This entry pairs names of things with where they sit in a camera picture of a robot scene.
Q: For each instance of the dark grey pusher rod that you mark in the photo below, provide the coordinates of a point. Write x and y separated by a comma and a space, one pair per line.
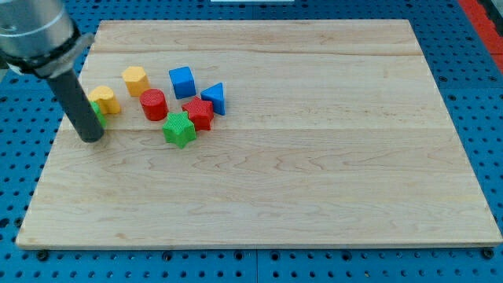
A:
68, 91

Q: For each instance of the green cylinder block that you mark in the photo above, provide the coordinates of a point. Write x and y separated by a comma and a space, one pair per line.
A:
100, 116

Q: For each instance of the yellow heart block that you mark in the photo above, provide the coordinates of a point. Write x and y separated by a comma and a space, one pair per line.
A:
105, 97

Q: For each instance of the yellow hexagon block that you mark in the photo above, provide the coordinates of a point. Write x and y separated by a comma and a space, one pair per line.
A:
136, 80

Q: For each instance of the red cylinder block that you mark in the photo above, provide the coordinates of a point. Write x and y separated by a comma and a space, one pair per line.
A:
154, 104

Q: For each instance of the green star block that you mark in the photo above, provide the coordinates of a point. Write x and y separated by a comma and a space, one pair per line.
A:
179, 129

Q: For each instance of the blue cube block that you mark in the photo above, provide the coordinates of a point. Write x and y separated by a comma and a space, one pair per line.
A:
183, 82

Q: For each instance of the red star block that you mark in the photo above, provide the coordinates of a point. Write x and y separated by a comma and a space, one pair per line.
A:
200, 112

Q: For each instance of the blue triangle block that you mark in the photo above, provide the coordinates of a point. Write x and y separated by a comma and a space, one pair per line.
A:
216, 95

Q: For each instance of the wooden board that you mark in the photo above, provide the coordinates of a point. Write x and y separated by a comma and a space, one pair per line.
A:
335, 136

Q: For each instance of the red strip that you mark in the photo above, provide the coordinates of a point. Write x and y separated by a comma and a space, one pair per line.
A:
479, 16

